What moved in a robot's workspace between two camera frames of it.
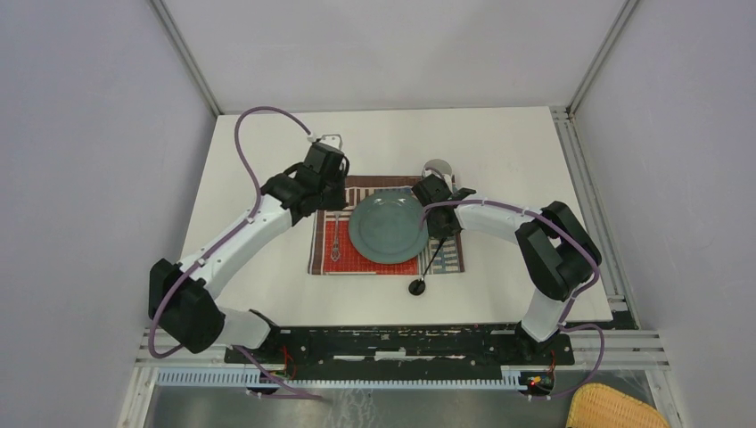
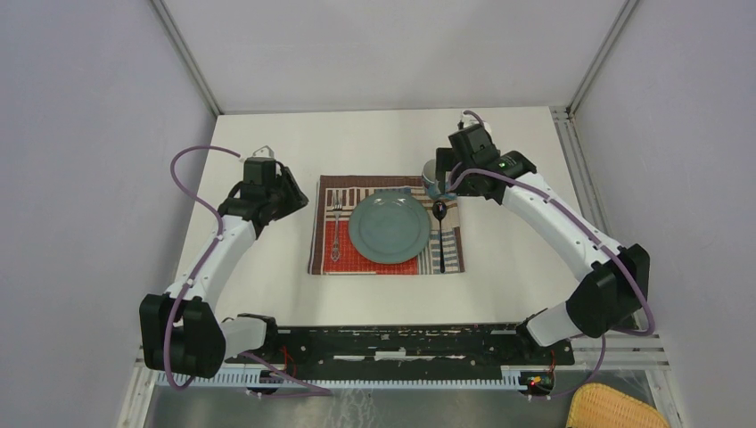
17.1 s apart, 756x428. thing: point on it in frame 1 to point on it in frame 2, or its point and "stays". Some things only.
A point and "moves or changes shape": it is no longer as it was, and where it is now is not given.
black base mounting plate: (398, 349) stays
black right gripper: (436, 232) to (447, 160)
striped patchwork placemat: (331, 251) stays
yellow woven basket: (597, 406) stays
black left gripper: (340, 202) to (295, 198)
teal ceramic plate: (387, 227) stays
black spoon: (417, 286) moves or changes shape
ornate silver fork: (336, 251) stays
